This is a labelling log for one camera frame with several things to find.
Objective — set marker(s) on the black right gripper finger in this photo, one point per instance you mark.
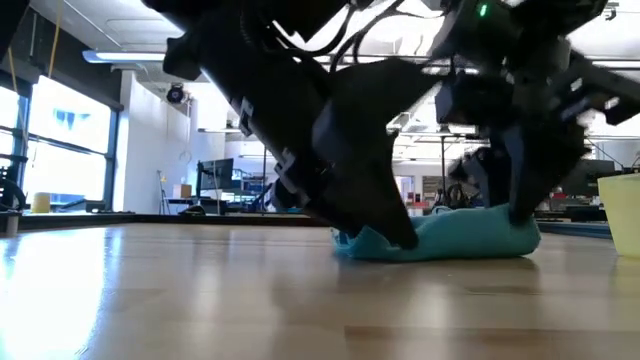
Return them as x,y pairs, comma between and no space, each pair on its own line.
482,175
540,170

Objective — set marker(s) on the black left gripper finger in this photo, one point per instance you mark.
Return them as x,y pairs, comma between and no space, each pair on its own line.
385,210

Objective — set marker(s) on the teal microfiber towel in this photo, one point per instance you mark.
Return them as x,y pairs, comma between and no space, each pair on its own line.
450,235

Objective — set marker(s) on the yellow translucent plastic basket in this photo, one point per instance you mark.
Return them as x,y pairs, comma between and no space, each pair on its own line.
622,215

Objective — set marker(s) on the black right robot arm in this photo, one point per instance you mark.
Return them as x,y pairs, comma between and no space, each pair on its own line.
525,25

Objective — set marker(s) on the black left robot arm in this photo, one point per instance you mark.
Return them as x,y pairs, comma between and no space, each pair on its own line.
250,75

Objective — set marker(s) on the dark computer monitor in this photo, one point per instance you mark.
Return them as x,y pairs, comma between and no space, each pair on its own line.
595,177
217,173

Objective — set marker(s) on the long ceiling light strip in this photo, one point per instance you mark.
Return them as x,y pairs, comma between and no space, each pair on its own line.
615,64

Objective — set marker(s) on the small brown cardboard box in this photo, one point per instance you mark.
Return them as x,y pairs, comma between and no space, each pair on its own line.
183,190

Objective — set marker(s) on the short ceiling light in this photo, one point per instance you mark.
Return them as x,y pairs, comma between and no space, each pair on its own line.
122,56

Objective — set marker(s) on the large bright window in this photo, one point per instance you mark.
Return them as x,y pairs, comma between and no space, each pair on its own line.
67,140
7,125

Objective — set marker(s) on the yellow bin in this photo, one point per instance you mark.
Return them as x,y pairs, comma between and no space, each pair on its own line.
41,202

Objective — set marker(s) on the background metal rig frame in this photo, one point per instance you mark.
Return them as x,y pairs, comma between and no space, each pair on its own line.
443,160

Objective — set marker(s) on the black ceiling camera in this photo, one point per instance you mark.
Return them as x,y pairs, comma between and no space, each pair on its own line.
175,93

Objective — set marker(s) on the black aluminium table frame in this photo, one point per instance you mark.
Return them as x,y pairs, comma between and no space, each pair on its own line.
150,219

